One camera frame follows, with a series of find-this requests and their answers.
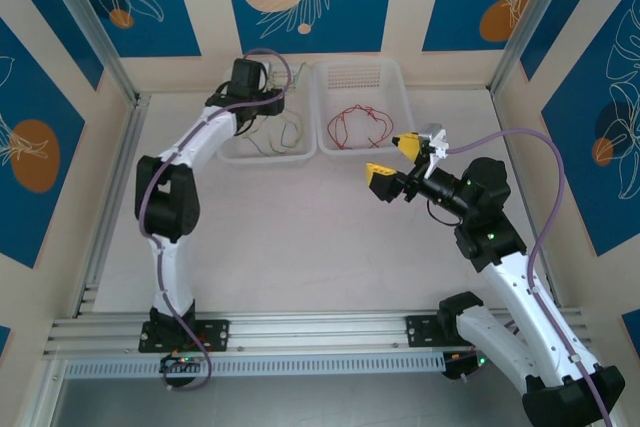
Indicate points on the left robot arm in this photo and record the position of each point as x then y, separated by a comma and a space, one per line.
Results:
167, 197

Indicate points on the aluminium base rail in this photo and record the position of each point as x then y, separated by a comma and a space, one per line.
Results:
320, 329

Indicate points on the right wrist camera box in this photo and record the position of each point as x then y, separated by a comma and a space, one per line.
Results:
437, 147

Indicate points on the aluminium frame post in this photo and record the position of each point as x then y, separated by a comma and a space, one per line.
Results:
85, 17
530, 17

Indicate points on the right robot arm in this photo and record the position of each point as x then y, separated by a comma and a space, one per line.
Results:
520, 317

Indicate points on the white plastic basket with stickers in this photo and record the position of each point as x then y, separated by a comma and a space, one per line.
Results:
270, 159

